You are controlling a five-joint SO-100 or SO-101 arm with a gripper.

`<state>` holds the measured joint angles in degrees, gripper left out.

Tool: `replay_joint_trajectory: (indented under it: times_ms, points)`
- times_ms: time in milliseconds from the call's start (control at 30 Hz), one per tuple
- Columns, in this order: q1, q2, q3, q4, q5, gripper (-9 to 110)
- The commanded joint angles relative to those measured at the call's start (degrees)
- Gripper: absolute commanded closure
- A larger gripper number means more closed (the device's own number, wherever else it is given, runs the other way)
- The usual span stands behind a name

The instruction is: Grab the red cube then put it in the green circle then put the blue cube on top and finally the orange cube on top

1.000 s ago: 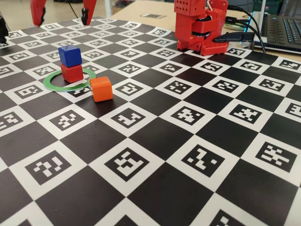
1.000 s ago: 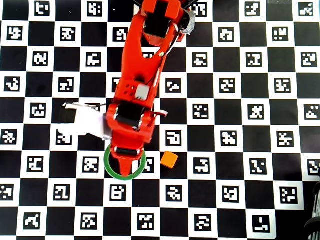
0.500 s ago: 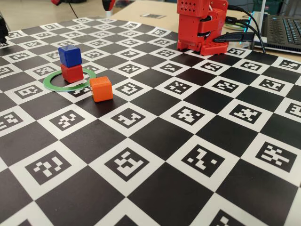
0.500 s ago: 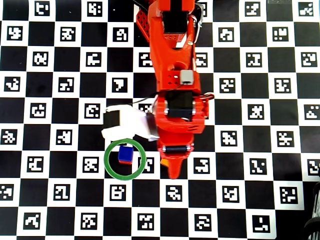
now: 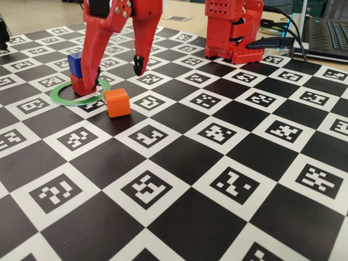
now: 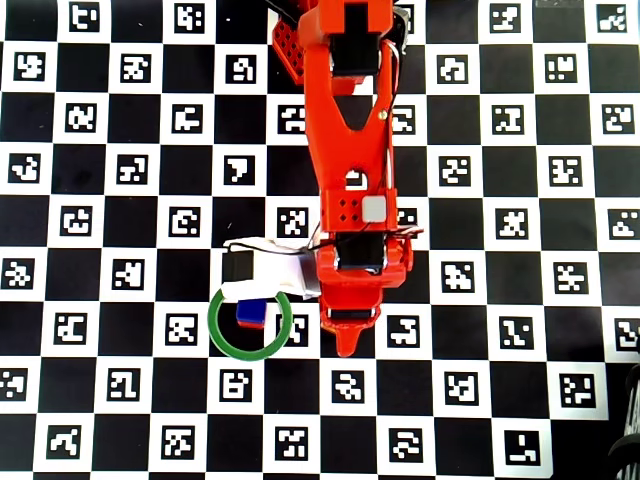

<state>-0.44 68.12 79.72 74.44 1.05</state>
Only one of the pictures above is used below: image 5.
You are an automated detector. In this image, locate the black white marker mat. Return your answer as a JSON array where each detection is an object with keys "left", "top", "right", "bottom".
[{"left": 0, "top": 18, "right": 348, "bottom": 261}]

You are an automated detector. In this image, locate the dark laptop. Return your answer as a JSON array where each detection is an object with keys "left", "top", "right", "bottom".
[{"left": 292, "top": 0, "right": 348, "bottom": 62}]

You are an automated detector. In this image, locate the blue cube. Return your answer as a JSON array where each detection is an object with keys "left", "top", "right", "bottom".
[{"left": 67, "top": 53, "right": 84, "bottom": 79}]

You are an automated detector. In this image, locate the black USB cable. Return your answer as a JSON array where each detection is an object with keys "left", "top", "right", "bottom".
[{"left": 260, "top": 19, "right": 307, "bottom": 58}]

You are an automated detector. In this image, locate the red cube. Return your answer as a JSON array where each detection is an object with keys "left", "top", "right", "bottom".
[{"left": 70, "top": 73, "right": 97, "bottom": 96}]

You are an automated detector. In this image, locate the thick black cable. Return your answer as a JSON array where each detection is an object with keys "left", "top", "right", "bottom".
[{"left": 262, "top": 5, "right": 309, "bottom": 62}]

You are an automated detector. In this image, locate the small printed marker sheet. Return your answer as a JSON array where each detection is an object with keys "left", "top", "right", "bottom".
[{"left": 164, "top": 15, "right": 192, "bottom": 22}]

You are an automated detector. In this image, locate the green ring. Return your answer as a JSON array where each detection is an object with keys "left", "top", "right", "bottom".
[{"left": 49, "top": 80, "right": 112, "bottom": 106}]

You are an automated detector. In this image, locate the black clamp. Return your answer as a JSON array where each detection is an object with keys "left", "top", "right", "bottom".
[{"left": 246, "top": 37, "right": 296, "bottom": 50}]

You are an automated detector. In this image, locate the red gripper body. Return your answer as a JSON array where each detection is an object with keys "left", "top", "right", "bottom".
[{"left": 83, "top": 0, "right": 164, "bottom": 20}]

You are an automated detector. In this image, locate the orange cube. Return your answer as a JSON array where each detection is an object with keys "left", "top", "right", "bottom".
[{"left": 103, "top": 88, "right": 132, "bottom": 119}]

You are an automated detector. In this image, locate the black device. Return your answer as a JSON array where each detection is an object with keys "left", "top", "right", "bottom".
[{"left": 0, "top": 16, "right": 11, "bottom": 55}]

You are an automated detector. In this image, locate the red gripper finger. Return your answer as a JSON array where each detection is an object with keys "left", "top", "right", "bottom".
[
  {"left": 80, "top": 0, "right": 133, "bottom": 93},
  {"left": 132, "top": 15, "right": 161, "bottom": 76}
]

